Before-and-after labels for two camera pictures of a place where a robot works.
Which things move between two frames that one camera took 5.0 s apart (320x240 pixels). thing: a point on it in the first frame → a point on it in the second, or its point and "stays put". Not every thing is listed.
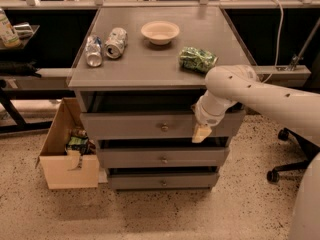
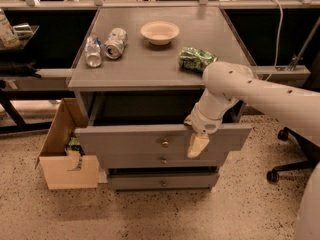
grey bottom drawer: [163, 181] stays put
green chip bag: [196, 59] stays put
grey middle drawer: [127, 157] stays put
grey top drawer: [155, 125] → [159, 139]
